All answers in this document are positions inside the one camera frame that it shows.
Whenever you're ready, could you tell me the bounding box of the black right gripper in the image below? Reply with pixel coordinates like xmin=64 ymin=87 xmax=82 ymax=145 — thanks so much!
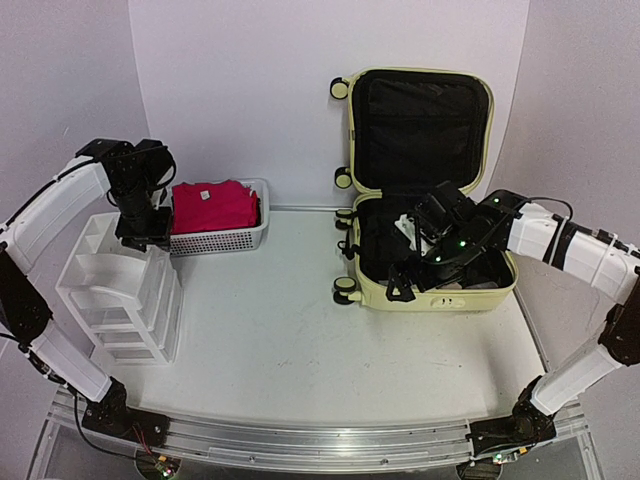
xmin=386 ymin=226 xmax=488 ymax=304

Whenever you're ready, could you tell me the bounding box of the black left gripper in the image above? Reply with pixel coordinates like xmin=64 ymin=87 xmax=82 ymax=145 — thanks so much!
xmin=111 ymin=176 xmax=174 ymax=252

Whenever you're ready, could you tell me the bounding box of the magenta pink garment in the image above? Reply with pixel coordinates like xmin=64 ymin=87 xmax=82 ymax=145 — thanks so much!
xmin=172 ymin=180 xmax=260 ymax=235

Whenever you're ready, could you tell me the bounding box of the white perforated plastic basket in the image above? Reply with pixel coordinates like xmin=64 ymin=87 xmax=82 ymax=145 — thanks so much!
xmin=170 ymin=178 xmax=270 ymax=257

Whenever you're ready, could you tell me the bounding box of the pale yellow hard-shell suitcase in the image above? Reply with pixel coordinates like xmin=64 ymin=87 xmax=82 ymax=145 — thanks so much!
xmin=329 ymin=68 xmax=518 ymax=312

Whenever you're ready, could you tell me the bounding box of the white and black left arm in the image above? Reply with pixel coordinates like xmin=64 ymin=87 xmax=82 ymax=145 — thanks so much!
xmin=1 ymin=138 xmax=182 ymax=447

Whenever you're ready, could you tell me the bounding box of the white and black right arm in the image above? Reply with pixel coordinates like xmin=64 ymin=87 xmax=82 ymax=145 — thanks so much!
xmin=386 ymin=183 xmax=639 ymax=457

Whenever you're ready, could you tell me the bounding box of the white plastic drawer organizer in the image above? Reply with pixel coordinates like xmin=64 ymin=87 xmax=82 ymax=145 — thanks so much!
xmin=56 ymin=213 xmax=183 ymax=366

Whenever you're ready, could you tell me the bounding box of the grey flat case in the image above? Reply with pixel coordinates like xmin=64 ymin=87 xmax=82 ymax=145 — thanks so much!
xmin=466 ymin=281 xmax=499 ymax=290

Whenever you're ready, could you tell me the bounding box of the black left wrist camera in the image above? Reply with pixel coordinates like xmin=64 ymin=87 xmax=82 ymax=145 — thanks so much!
xmin=134 ymin=139 xmax=177 ymax=196

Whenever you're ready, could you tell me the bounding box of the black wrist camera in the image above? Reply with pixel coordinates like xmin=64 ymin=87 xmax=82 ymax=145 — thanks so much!
xmin=134 ymin=139 xmax=177 ymax=196
xmin=414 ymin=181 xmax=476 ymax=241

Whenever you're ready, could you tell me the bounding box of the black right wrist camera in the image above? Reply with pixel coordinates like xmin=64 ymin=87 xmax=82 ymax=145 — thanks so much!
xmin=414 ymin=181 xmax=476 ymax=241

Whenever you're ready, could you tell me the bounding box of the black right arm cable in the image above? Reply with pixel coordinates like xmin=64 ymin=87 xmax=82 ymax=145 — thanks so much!
xmin=519 ymin=197 xmax=574 ymax=221

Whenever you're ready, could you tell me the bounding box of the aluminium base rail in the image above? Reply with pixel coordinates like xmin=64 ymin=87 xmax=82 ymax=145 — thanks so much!
xmin=47 ymin=379 xmax=591 ymax=469

